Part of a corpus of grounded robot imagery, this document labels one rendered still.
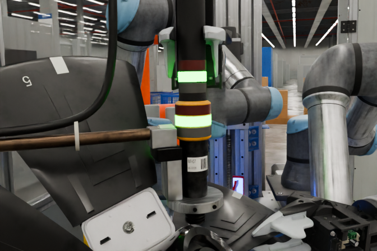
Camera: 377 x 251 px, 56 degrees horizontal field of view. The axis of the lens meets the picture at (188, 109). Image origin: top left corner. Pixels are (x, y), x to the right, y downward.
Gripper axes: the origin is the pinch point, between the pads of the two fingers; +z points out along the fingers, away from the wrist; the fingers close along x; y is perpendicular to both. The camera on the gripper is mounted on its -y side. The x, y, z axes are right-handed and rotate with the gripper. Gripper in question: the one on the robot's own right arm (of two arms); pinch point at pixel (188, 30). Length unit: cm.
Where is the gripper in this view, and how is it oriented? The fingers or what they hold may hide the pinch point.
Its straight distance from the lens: 41.4
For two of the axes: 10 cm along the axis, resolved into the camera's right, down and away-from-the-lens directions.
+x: -9.9, 0.1, 1.2
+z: -1.1, 1.0, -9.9
